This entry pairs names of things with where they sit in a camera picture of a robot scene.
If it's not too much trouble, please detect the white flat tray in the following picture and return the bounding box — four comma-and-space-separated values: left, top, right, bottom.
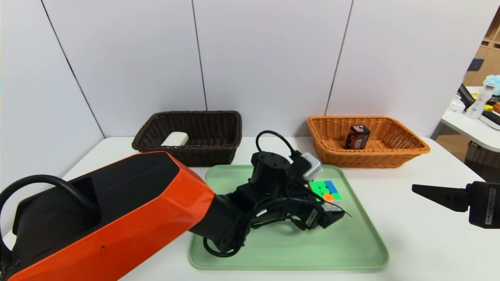
477, 111, 500, 131

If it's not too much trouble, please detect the wooden shelf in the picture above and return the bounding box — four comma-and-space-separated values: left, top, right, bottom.
462, 6, 500, 88

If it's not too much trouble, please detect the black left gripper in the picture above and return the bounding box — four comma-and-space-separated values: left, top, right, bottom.
282, 201, 345, 231

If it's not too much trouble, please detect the grey woven bin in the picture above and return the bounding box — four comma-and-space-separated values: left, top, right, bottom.
464, 142, 500, 169

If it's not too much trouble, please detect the white side table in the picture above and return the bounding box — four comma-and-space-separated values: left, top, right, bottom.
440, 87, 500, 153

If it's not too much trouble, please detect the colourful puzzle cube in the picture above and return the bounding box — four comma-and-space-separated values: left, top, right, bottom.
309, 180, 343, 213

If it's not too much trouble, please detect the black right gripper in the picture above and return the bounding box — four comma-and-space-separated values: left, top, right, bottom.
411, 181, 500, 229

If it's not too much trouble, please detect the black braided cable sleeve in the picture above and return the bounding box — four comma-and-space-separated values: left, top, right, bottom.
0, 175, 99, 270

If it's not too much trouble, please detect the black red snack box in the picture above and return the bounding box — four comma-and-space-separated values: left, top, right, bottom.
345, 124, 371, 150

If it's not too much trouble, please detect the dark brown wicker basket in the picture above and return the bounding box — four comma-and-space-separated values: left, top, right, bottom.
132, 111, 243, 167

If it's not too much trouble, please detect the green plastic tray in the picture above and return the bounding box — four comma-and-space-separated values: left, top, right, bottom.
188, 164, 389, 270

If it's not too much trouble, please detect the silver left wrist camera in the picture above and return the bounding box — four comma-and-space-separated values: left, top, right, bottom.
301, 152, 323, 182

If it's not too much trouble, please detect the black bag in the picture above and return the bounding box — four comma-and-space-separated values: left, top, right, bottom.
456, 84, 475, 110

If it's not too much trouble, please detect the blue fluffy sponge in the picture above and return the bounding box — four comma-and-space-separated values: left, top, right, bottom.
483, 75, 500, 97

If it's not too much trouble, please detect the orange wicker basket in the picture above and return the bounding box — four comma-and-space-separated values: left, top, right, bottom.
307, 116, 430, 169

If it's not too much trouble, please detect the white soap bar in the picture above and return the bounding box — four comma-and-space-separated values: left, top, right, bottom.
161, 132, 189, 147

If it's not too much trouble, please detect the clear plastic bottle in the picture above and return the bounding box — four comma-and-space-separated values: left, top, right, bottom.
465, 84, 496, 120

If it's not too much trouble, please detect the small white cup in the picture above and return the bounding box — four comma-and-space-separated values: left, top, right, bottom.
448, 95, 465, 114

